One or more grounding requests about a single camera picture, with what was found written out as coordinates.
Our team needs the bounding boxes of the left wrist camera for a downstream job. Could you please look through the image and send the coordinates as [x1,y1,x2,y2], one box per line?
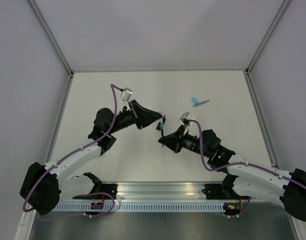
[120,87,133,103]

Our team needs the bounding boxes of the blue marker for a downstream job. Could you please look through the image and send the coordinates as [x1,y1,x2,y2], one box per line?
[193,100,209,107]

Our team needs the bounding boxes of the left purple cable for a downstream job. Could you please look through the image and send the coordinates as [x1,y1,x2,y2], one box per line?
[22,83,124,213]

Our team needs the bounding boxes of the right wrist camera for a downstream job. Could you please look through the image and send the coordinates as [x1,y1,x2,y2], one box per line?
[180,111,195,125]

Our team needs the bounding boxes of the left aluminium frame post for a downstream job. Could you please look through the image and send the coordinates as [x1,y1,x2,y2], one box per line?
[26,0,74,78]

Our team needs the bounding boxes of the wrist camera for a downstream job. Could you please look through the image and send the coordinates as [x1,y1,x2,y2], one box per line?
[120,87,133,103]
[180,111,195,125]

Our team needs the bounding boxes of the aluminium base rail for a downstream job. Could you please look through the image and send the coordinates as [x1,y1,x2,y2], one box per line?
[72,181,251,201]

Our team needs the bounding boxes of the right aluminium frame post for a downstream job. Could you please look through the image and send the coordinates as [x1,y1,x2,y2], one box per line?
[244,0,293,75]

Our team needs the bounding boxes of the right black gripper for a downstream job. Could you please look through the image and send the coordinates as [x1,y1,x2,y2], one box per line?
[159,124,210,158]

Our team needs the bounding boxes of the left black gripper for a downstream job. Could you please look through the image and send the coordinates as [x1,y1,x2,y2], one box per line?
[108,99,163,134]

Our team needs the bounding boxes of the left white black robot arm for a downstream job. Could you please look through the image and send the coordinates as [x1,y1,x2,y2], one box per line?
[19,100,163,216]

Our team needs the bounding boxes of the black purple highlighter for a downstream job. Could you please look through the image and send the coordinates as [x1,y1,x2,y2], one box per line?
[156,115,166,131]

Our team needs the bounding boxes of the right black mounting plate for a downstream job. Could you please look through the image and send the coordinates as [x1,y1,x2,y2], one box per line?
[201,183,249,200]

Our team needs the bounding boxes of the aluminium frame post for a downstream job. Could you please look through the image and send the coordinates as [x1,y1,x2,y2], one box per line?
[26,0,74,78]
[244,0,293,75]

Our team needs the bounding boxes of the black mounting plate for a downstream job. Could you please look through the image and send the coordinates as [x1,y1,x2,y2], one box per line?
[201,183,249,200]
[100,183,118,200]

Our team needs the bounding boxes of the white slotted cable duct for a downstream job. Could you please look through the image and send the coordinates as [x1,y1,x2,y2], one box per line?
[53,201,225,213]

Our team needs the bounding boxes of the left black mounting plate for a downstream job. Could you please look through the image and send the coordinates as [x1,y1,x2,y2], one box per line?
[100,183,118,200]

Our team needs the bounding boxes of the blue marker cap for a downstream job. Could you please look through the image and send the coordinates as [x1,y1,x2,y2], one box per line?
[191,97,199,104]

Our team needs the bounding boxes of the green pen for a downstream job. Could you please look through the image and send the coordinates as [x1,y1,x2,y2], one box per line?
[160,121,164,148]

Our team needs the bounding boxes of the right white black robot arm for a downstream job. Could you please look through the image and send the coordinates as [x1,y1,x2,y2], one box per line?
[158,125,306,222]

